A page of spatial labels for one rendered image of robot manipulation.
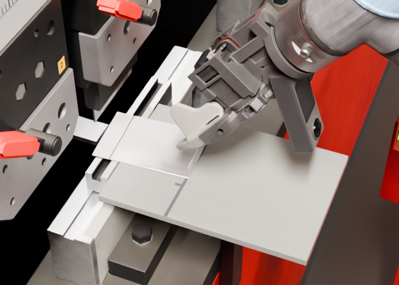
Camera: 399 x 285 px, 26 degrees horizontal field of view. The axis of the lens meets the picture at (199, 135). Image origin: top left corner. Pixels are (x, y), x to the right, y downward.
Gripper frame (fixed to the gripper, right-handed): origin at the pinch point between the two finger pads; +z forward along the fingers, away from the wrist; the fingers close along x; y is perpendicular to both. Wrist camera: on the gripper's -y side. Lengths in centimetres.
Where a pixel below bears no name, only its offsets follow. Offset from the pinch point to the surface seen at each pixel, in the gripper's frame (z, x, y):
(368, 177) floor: 74, -102, -75
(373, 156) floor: 74, -111, -75
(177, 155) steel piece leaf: 5.2, 0.8, -1.0
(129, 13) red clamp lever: -16.9, 11.1, 17.4
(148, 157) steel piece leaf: 7.3, 2.5, 1.5
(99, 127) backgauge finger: 12.2, 0.2, 7.8
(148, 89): 11.0, -9.7, 5.5
